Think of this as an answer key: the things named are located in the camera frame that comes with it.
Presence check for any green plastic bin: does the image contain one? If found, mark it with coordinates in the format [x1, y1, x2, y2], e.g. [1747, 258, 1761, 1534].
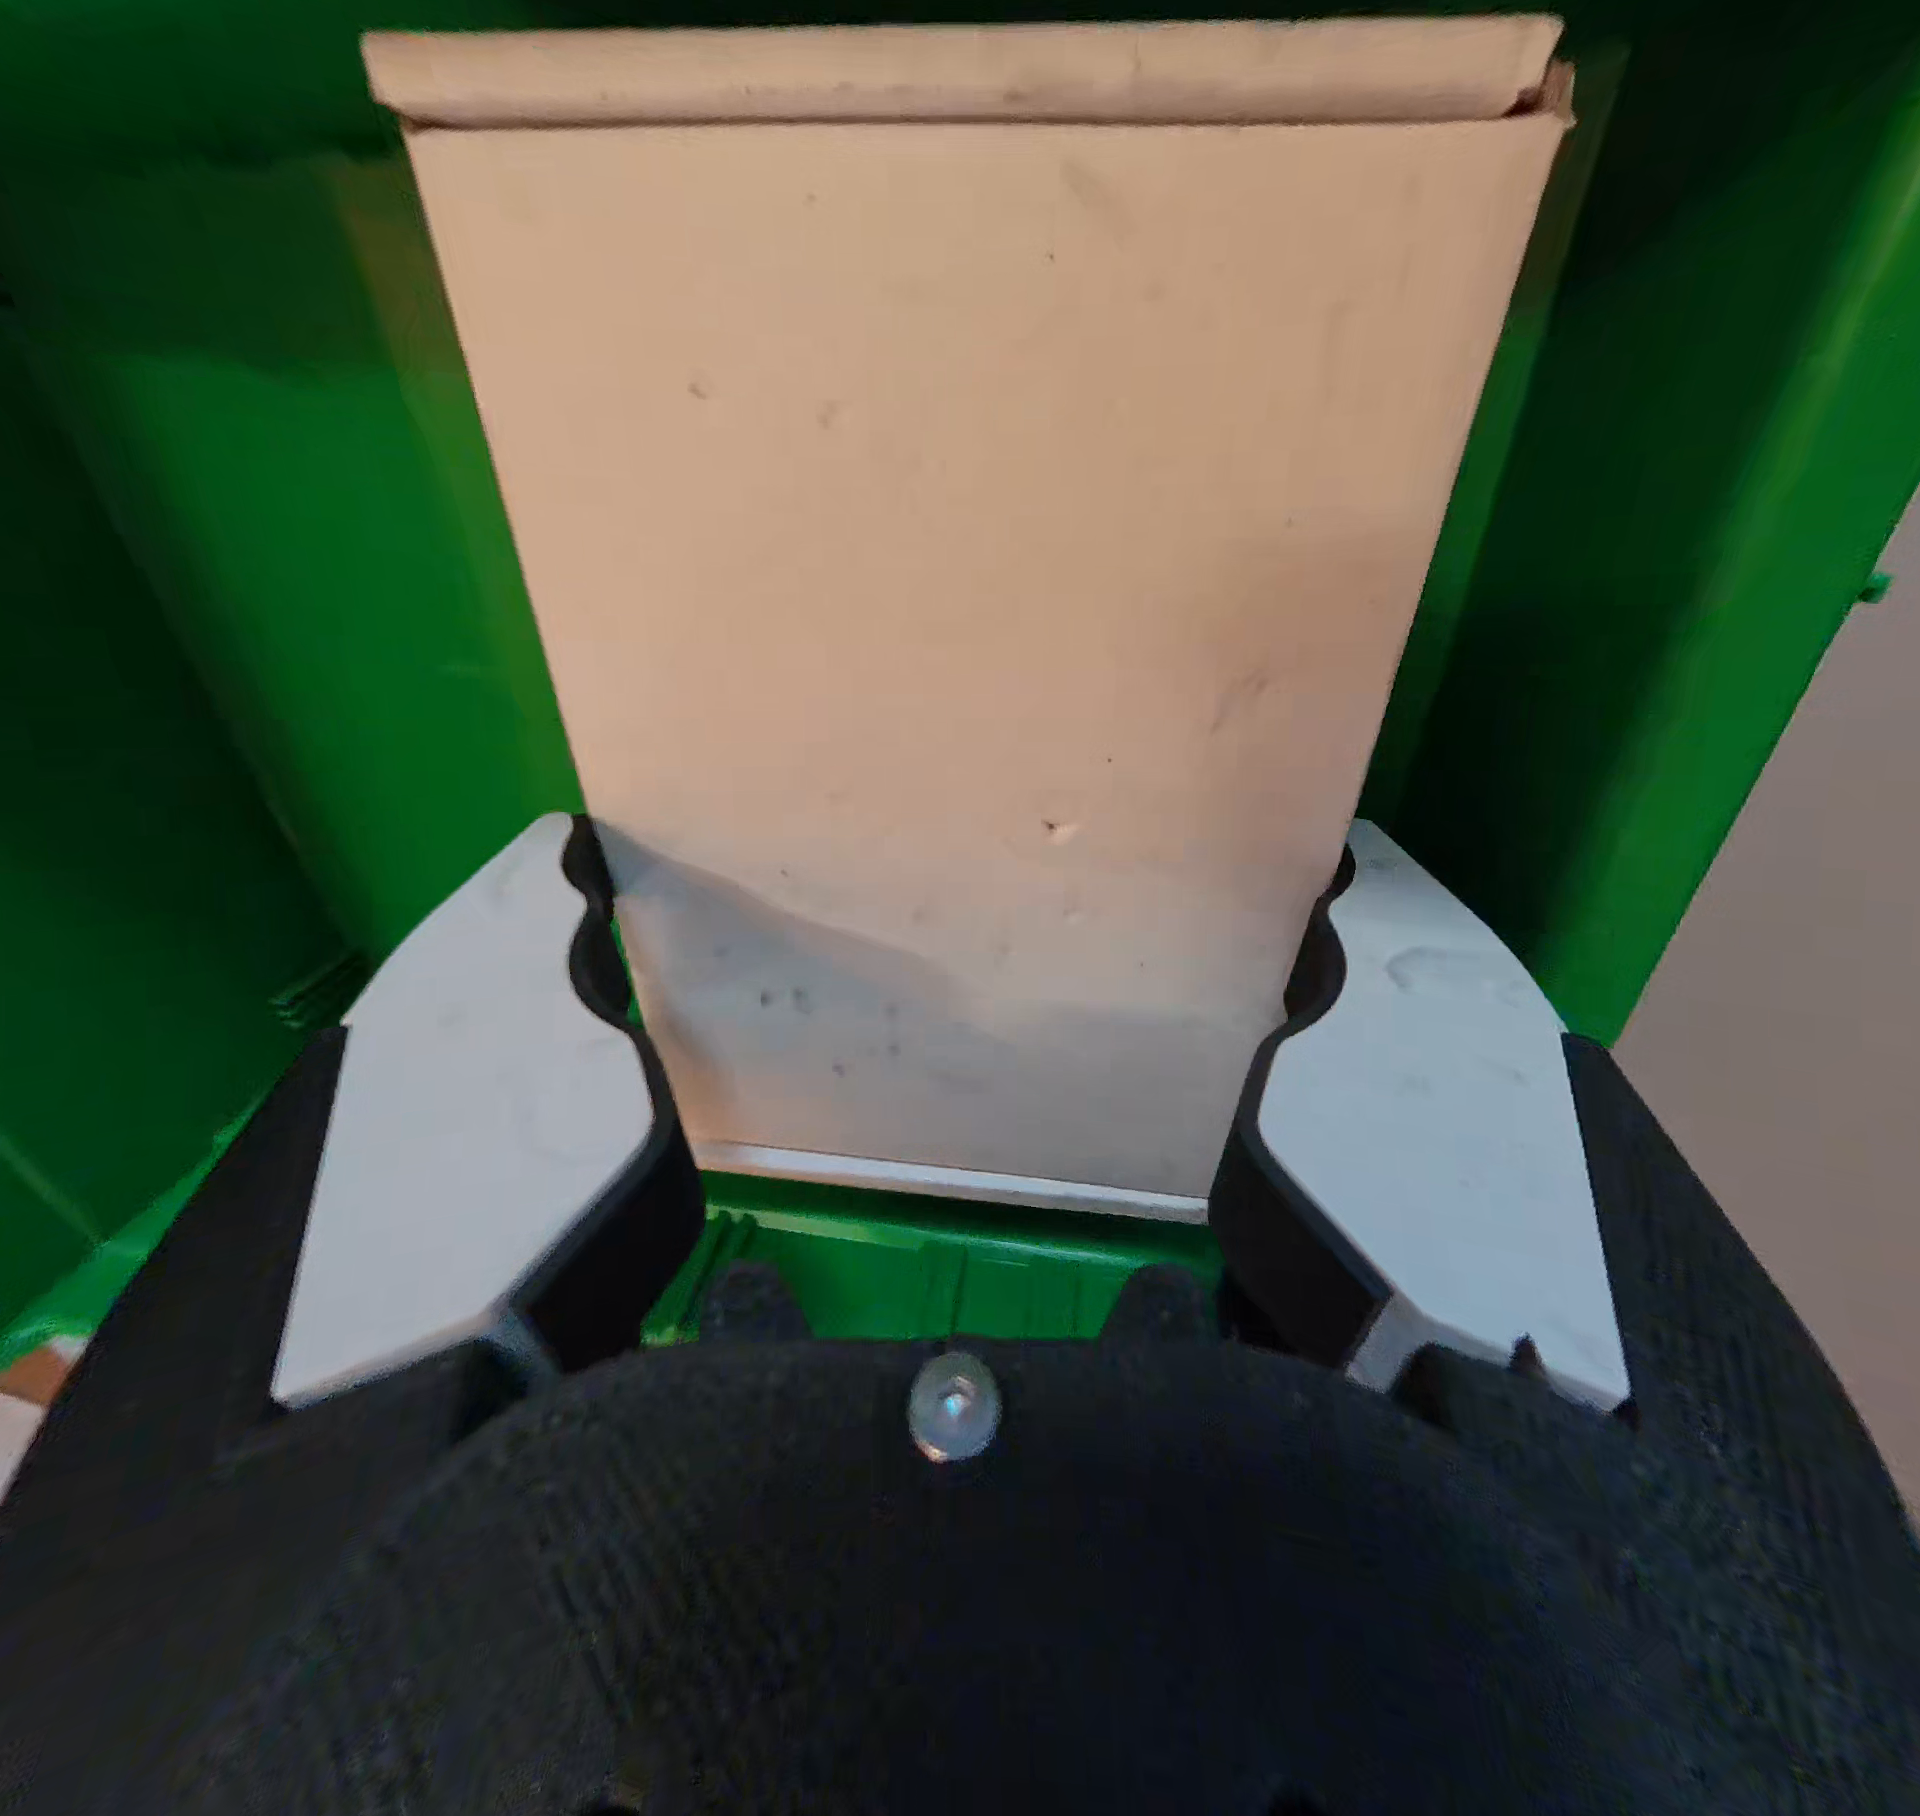
[0, 0, 1920, 1373]

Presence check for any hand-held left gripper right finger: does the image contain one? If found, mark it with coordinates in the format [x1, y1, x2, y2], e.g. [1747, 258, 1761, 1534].
[1205, 813, 1637, 1416]

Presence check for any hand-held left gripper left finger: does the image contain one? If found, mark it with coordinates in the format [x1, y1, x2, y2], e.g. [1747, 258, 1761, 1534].
[271, 810, 708, 1407]

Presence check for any white cardboard mailer box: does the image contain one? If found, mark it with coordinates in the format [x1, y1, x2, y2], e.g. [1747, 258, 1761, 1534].
[361, 12, 1577, 1224]

